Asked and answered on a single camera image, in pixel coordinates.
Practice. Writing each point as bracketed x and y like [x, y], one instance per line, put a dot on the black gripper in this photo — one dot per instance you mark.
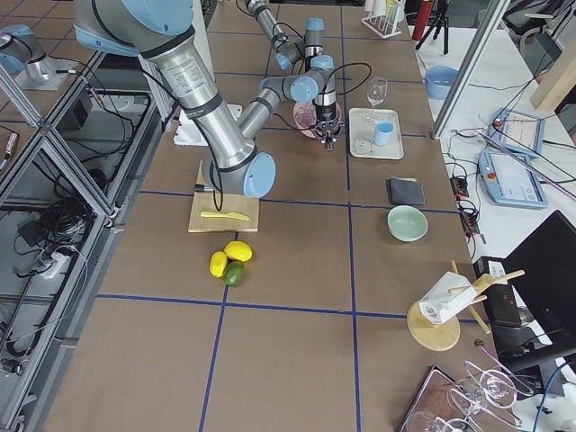
[326, 115]

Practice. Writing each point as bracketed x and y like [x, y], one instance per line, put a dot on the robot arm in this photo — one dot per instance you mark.
[163, 33]
[289, 53]

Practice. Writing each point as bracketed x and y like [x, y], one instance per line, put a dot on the light blue cup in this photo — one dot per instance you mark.
[382, 133]

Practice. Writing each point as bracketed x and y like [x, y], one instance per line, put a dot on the wooden cup stand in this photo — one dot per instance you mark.
[445, 336]

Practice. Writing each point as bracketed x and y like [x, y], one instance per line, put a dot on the pink bowl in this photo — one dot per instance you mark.
[304, 116]

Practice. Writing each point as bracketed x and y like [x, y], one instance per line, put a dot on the cream bear tray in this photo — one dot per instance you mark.
[362, 134]

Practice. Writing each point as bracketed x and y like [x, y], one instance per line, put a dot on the clear wine glass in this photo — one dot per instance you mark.
[376, 95]

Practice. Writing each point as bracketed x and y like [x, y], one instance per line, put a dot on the grey folded cloth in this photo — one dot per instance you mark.
[404, 191]

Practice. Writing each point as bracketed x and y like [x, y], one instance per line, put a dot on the green bowl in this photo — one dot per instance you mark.
[407, 223]

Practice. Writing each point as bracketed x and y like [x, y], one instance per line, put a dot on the wooden cutting board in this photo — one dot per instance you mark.
[204, 200]

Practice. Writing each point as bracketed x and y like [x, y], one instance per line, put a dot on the yellow plastic knife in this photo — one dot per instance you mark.
[225, 215]

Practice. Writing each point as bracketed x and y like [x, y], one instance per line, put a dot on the blue basin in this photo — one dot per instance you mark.
[439, 80]

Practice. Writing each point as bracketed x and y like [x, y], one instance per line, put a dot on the yellow lemon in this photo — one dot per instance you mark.
[238, 250]
[218, 263]

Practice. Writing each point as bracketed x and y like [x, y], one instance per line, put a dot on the green lime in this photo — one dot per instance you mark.
[234, 273]

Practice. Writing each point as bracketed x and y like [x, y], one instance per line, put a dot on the black tripod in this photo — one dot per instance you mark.
[441, 23]

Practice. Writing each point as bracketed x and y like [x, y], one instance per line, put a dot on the teach pendant tablet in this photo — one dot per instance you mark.
[508, 182]
[517, 131]

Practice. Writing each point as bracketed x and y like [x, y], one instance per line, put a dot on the black monitor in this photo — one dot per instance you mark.
[547, 288]

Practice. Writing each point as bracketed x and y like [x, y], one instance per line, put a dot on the upturned wine glass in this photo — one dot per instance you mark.
[485, 397]

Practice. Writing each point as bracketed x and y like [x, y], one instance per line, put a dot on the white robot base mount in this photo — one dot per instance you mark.
[187, 133]

